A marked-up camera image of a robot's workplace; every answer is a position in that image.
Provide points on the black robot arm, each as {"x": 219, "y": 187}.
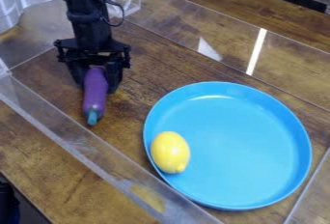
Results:
{"x": 84, "y": 6}

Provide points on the purple toy eggplant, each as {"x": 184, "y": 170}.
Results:
{"x": 94, "y": 94}

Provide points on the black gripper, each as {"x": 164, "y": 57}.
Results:
{"x": 93, "y": 48}

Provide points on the blue round tray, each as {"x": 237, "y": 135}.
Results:
{"x": 249, "y": 146}

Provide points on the yellow toy lemon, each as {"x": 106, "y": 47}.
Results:
{"x": 169, "y": 152}

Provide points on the clear acrylic enclosure wall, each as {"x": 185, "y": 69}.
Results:
{"x": 89, "y": 174}

